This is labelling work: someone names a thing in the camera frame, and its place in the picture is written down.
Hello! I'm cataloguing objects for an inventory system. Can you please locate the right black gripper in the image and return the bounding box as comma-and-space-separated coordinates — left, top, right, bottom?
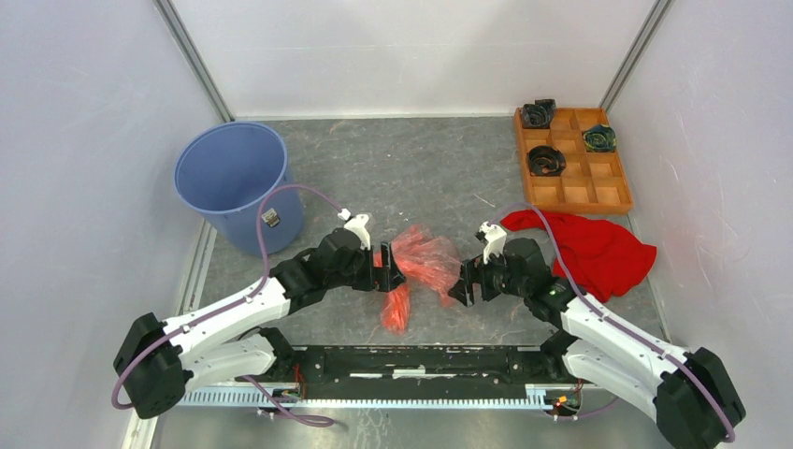
446, 243, 529, 307

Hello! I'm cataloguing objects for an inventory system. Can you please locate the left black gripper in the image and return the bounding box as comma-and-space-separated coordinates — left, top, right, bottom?
326, 240, 405, 292

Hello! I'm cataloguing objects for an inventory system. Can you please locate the red translucent trash bag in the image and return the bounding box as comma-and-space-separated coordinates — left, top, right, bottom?
381, 224, 462, 334

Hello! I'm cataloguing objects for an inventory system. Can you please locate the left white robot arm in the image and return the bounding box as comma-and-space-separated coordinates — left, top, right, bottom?
111, 228, 406, 419

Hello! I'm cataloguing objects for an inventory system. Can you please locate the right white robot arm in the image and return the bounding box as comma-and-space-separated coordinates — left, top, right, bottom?
449, 238, 746, 448

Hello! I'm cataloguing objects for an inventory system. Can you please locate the blue plastic trash bin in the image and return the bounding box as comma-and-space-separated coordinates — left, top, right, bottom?
174, 122, 304, 256

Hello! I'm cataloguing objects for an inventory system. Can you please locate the red cloth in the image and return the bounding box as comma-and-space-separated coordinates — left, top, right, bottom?
500, 210, 657, 303

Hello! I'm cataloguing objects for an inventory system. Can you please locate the black bag roll middle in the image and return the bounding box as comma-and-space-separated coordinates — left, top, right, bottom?
526, 145, 567, 177

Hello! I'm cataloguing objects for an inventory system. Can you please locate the black bag roll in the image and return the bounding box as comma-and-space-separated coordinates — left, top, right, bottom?
526, 145, 567, 177
519, 98, 556, 129

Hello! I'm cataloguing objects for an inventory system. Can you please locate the orange compartment tray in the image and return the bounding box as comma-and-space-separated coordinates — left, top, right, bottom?
512, 108, 634, 215

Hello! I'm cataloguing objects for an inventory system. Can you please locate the black bag roll top left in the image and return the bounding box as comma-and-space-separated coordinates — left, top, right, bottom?
519, 98, 556, 129

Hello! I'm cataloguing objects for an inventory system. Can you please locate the dark green bag roll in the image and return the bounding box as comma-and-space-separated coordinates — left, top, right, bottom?
582, 123, 617, 152

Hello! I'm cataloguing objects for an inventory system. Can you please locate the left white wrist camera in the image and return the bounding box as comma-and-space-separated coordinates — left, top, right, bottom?
337, 208, 372, 250

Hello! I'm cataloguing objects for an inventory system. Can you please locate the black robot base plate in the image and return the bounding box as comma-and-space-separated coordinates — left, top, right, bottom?
255, 345, 578, 400

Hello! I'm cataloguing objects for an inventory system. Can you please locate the slotted cable duct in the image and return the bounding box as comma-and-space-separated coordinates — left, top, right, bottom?
178, 383, 552, 412

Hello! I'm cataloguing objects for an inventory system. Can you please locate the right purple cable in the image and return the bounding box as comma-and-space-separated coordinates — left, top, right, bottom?
489, 201, 737, 443

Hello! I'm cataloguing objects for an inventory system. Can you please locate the purple cable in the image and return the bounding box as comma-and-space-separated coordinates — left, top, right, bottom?
111, 183, 345, 412
489, 201, 737, 443

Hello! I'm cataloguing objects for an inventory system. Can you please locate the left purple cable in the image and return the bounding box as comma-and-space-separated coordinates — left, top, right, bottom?
111, 183, 345, 412

